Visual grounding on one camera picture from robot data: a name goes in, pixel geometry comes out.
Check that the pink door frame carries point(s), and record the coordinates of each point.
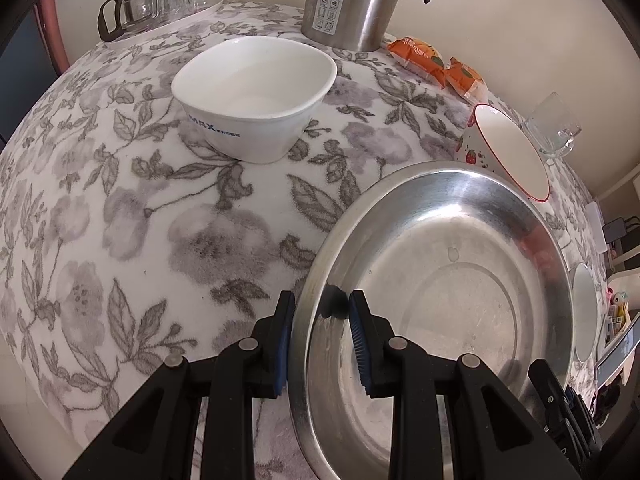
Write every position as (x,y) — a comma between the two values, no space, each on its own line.
(50,35)

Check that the glass coffee pot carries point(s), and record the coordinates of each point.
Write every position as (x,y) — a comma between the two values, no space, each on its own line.
(137,5)

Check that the dark grey box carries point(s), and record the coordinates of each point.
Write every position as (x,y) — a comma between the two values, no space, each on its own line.
(615,230)

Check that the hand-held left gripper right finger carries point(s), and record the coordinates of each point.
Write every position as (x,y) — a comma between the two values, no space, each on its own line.
(359,345)

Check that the white round plate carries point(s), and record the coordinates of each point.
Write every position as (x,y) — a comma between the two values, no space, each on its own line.
(585,310)

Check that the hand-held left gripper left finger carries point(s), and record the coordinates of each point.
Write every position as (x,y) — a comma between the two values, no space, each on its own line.
(281,345)

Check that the white square bowl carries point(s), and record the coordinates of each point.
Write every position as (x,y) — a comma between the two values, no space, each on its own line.
(250,80)

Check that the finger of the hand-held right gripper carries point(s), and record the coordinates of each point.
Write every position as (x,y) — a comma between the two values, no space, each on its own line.
(547,400)
(582,420)

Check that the dark blue door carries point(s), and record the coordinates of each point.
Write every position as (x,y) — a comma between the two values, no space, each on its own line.
(25,75)

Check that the stainless steel thermos jug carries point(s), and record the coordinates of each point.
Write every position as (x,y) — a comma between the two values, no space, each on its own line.
(350,0)

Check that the white serving tray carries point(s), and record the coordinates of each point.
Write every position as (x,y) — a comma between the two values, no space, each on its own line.
(175,21)

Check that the clear glass mug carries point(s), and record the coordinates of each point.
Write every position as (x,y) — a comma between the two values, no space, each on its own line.
(547,125)

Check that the strawberry print bowl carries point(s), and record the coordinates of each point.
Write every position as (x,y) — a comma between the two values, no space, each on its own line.
(505,150)

